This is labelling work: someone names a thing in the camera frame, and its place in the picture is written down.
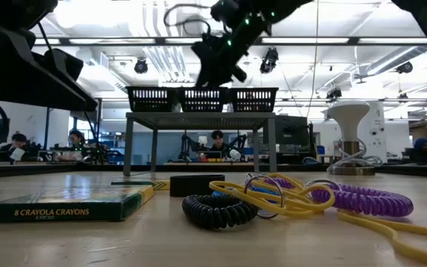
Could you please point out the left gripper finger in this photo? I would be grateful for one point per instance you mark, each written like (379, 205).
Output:
(20, 70)

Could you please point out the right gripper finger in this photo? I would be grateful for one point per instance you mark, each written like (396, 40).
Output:
(230, 76)
(206, 79)

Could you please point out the black plastic mesh basket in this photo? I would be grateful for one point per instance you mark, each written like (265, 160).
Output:
(202, 90)
(150, 89)
(254, 89)

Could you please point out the wide black rubber band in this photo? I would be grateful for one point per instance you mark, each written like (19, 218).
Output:
(195, 185)

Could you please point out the yellow rubber band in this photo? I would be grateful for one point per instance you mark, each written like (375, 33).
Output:
(295, 198)
(295, 212)
(391, 233)
(287, 177)

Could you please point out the Crayola crayon box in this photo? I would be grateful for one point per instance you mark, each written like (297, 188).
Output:
(135, 183)
(69, 213)

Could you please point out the background black robot arm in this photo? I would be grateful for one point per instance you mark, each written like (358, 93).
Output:
(238, 142)
(187, 146)

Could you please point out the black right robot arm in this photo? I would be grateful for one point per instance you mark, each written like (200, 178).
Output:
(258, 15)

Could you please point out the grey metal riser shelf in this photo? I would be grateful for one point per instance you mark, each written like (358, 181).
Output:
(198, 120)

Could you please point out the person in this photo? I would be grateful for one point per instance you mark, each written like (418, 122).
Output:
(76, 139)
(423, 146)
(19, 141)
(217, 136)

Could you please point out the black background equipment box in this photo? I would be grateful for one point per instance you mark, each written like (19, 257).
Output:
(291, 133)

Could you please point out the white mushroom-shaped lamp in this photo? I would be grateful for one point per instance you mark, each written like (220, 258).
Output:
(347, 115)

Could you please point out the black ceiling-mounted camera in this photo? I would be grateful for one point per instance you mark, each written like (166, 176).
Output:
(334, 93)
(405, 68)
(141, 66)
(269, 61)

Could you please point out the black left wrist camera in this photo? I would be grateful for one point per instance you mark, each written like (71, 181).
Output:
(63, 63)

